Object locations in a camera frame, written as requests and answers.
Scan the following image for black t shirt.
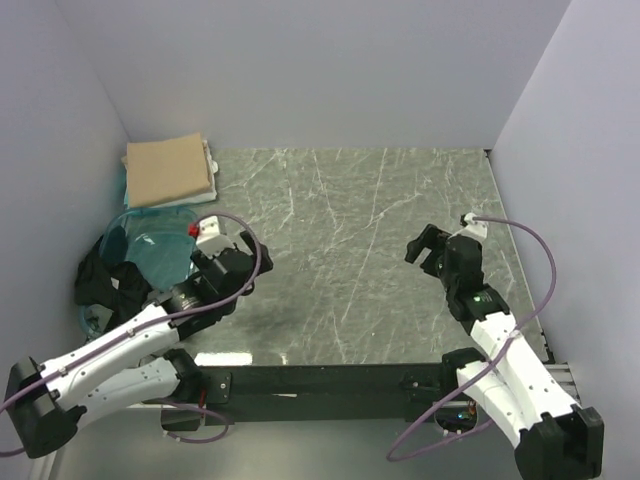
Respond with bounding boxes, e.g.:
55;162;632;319
74;237;152;333

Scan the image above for beige t shirt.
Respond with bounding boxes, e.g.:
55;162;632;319
122;132;211;209

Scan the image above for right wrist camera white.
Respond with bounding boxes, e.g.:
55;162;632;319
453;212;488;243

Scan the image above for folded white t shirt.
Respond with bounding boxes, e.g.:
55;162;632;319
127;139;219;209

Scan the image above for teal transparent plastic basket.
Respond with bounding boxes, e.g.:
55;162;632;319
77;207;197;341

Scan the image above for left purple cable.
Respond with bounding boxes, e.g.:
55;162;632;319
0;212;264;459

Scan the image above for purple cable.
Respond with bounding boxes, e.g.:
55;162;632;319
0;212;264;459
385;214;559;464

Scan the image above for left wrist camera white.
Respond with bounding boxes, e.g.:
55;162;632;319
187;215;235;257

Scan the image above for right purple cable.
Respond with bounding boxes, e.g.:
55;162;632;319
385;214;559;464

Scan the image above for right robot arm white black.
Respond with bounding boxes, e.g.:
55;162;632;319
405;213;604;479

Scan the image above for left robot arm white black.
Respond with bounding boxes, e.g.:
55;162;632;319
1;229;273;459

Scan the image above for folded teal t shirt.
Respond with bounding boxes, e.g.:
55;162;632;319
120;166;130;210

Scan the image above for aluminium rail frame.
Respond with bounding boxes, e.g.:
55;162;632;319
29;344;584;480

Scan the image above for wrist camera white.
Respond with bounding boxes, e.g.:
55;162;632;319
187;215;235;257
453;212;488;243

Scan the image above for black base beam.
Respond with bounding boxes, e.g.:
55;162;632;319
185;363;455;423

